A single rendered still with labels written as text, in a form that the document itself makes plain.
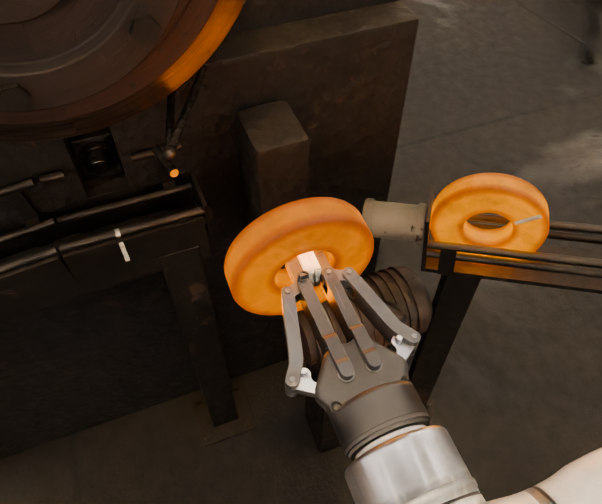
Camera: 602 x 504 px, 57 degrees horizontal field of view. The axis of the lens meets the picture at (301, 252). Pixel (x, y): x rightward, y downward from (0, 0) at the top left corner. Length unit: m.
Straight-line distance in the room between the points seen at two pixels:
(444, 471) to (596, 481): 0.10
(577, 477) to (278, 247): 0.29
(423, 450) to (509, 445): 1.01
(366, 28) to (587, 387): 1.07
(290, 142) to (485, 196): 0.26
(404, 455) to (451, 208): 0.42
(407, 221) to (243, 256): 0.34
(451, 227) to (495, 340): 0.79
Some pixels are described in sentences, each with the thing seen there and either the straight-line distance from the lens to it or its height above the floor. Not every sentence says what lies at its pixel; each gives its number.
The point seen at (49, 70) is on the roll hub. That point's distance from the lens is 0.52.
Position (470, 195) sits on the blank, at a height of 0.76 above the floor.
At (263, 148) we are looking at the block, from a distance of 0.73.
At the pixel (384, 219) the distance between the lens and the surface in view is 0.80.
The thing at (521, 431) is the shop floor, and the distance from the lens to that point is 1.45.
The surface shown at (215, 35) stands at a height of 0.96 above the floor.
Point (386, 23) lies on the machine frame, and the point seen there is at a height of 0.87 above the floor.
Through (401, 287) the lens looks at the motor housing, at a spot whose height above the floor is 0.53.
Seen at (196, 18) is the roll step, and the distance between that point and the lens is 0.59.
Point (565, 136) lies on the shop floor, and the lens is 2.21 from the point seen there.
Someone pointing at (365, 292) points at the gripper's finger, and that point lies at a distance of 0.52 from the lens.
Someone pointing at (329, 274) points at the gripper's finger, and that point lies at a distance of 0.52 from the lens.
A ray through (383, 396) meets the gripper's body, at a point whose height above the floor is 0.87.
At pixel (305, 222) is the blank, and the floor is 0.90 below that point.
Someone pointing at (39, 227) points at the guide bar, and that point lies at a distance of 0.84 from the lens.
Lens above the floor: 1.27
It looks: 51 degrees down
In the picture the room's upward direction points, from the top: straight up
